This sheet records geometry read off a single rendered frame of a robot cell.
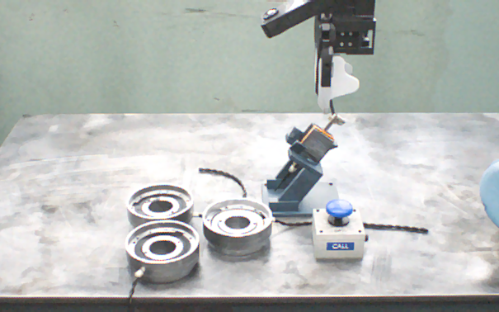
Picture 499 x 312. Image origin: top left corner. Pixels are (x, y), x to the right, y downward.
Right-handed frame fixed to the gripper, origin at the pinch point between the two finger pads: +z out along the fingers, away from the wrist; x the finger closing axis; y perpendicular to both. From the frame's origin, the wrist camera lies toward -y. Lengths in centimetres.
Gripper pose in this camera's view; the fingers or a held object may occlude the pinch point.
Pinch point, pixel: (319, 100)
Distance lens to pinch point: 108.8
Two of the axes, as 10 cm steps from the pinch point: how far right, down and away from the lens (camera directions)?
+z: 0.0, 8.8, 4.7
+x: -0.3, -4.7, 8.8
